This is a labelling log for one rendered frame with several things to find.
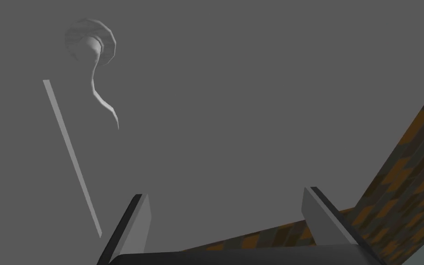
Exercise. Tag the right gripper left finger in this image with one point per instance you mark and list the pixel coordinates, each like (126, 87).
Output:
(133, 230)

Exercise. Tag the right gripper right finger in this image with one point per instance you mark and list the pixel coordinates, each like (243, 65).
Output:
(326, 224)

